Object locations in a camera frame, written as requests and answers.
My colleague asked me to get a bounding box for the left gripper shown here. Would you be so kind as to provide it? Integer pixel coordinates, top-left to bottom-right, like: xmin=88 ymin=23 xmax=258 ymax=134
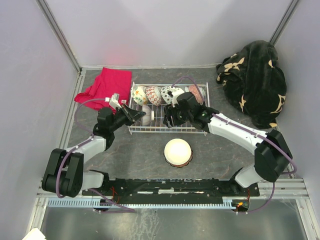
xmin=109 ymin=104 xmax=146 ymax=132

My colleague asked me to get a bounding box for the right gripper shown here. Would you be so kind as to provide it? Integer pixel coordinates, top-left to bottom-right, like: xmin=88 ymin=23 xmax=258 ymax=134
xmin=162 ymin=102 xmax=192 ymax=129

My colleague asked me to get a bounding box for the purple striped bowl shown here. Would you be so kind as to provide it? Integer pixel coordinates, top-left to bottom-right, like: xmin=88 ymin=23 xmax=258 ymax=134
xmin=141 ymin=105 xmax=155 ymax=126

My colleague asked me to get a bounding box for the red rimmed bowl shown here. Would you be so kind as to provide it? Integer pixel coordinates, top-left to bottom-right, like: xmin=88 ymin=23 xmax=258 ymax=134
xmin=160 ymin=86 xmax=182 ymax=105

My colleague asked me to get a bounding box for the floral orange green bowl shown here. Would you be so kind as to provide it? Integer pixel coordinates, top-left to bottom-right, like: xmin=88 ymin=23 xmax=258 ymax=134
xmin=131 ymin=85 xmax=149 ymax=106

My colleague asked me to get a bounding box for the white wire dish rack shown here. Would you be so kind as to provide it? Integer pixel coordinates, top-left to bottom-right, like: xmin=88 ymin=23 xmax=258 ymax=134
xmin=127 ymin=81 xmax=210 ymax=137

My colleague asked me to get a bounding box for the blue triangle pattern bowl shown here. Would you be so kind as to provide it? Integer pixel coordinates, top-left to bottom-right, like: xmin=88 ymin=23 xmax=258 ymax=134
xmin=145 ymin=85 xmax=163 ymax=106

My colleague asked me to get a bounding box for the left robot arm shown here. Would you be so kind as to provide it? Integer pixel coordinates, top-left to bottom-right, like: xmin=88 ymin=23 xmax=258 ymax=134
xmin=41 ymin=104 xmax=146 ymax=198

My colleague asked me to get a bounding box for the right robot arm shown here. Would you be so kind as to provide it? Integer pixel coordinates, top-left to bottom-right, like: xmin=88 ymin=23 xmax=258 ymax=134
xmin=163 ymin=91 xmax=295 ymax=196

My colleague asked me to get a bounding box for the red folded t-shirt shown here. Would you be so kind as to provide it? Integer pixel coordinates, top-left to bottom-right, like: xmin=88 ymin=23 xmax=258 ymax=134
xmin=74 ymin=67 xmax=132 ymax=111

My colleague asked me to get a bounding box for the black floral blanket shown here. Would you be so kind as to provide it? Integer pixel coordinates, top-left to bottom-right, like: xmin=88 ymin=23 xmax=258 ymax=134
xmin=216 ymin=40 xmax=287 ymax=129

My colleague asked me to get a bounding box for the white paper corner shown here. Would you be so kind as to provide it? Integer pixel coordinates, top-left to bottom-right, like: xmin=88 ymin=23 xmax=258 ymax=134
xmin=22 ymin=227 xmax=46 ymax=240

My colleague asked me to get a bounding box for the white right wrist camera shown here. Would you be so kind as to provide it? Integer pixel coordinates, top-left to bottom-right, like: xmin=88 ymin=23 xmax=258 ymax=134
xmin=167 ymin=87 xmax=184 ymax=105

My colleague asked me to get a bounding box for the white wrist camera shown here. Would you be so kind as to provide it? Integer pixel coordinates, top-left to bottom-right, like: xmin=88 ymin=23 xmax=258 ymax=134
xmin=104 ymin=93 xmax=122 ymax=110
xmin=167 ymin=87 xmax=184 ymax=105

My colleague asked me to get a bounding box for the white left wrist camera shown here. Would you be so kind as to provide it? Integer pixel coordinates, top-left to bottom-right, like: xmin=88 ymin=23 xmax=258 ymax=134
xmin=104 ymin=93 xmax=122 ymax=110

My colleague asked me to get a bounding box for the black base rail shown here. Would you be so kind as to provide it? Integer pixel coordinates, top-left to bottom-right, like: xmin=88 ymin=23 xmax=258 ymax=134
xmin=96 ymin=178 xmax=260 ymax=205

